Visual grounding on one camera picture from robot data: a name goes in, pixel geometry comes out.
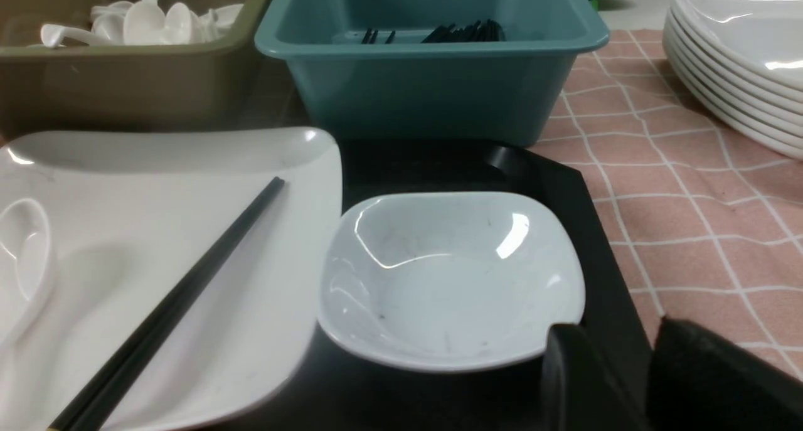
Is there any large white square plate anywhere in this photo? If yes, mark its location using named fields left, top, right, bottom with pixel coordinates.
left=2, top=126, right=342, bottom=430

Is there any black chopstick pair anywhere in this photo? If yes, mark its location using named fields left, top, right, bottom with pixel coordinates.
left=48, top=177, right=285, bottom=430

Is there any stack of white plates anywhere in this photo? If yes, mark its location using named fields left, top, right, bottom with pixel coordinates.
left=662, top=0, right=802, bottom=159

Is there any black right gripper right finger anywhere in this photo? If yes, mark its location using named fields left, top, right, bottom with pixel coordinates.
left=647, top=317, right=802, bottom=430

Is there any olive green plastic bin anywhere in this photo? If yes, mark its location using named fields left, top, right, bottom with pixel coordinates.
left=1, top=0, right=272, bottom=140

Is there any teal blue plastic bin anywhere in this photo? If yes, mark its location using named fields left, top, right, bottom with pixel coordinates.
left=253, top=0, right=610, bottom=146

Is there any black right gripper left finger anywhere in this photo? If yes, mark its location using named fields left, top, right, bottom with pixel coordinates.
left=542, top=324, right=646, bottom=430

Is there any white ceramic soup spoon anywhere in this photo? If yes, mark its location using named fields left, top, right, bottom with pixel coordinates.
left=1, top=198, right=57, bottom=356

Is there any pink checkered tablecloth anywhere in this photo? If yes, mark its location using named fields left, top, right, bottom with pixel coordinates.
left=533, top=29, right=802, bottom=378

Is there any black plastic serving tray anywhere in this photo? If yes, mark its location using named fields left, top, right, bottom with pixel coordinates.
left=207, top=139, right=654, bottom=431

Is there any pile of white spoons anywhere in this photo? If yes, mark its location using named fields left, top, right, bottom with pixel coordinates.
left=38, top=0, right=243, bottom=48

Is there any small white square bowl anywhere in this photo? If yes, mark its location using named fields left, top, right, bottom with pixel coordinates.
left=317, top=191, right=586, bottom=372

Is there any pile of black chopsticks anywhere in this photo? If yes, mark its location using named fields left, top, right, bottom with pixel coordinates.
left=359, top=19, right=507, bottom=45

